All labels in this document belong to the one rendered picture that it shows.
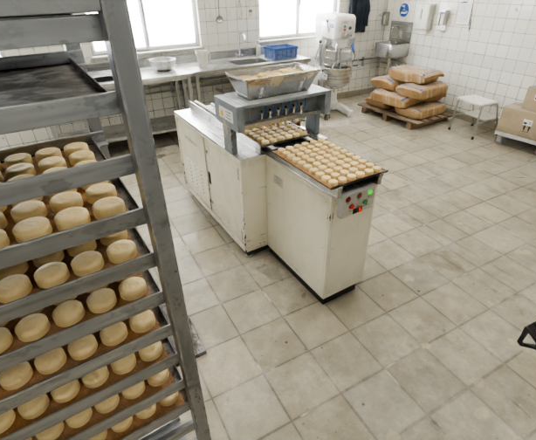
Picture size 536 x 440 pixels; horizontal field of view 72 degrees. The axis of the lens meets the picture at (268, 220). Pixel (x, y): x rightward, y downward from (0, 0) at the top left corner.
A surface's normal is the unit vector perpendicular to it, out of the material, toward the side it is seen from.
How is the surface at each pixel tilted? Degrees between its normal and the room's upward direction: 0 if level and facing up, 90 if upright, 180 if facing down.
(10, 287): 0
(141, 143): 90
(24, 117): 90
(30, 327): 0
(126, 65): 90
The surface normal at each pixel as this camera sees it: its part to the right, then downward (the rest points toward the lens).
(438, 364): -0.02, -0.84
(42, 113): 0.54, 0.45
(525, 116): -0.84, 0.26
